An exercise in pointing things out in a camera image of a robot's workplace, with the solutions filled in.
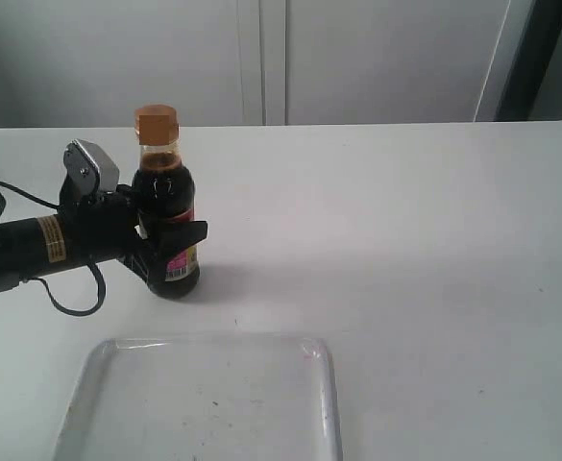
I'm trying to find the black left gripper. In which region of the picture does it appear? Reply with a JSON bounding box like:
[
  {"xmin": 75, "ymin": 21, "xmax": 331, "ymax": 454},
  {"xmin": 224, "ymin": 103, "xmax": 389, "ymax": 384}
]
[{"xmin": 58, "ymin": 178, "xmax": 208, "ymax": 287}]

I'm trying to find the dark soy sauce bottle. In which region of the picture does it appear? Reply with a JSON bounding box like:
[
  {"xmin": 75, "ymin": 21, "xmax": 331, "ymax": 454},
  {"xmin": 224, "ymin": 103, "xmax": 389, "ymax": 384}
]
[{"xmin": 132, "ymin": 104, "xmax": 200, "ymax": 300}]

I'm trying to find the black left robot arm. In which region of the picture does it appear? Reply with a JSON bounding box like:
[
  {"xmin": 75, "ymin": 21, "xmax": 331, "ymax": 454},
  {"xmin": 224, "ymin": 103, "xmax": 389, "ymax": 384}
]
[{"xmin": 0, "ymin": 180, "xmax": 208, "ymax": 317}]

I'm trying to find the white plastic tray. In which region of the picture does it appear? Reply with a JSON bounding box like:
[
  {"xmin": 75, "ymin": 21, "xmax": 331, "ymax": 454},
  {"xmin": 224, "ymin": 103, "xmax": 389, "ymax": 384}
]
[{"xmin": 53, "ymin": 333, "xmax": 343, "ymax": 460}]

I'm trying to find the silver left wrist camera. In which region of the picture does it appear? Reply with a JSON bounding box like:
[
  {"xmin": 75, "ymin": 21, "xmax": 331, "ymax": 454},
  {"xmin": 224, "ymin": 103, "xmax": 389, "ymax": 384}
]
[{"xmin": 63, "ymin": 139, "xmax": 119, "ymax": 198}]

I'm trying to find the dark vertical post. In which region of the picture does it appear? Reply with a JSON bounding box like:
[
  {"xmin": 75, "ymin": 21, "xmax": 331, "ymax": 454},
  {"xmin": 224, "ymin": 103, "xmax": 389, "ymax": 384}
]
[{"xmin": 494, "ymin": 0, "xmax": 562, "ymax": 122}]

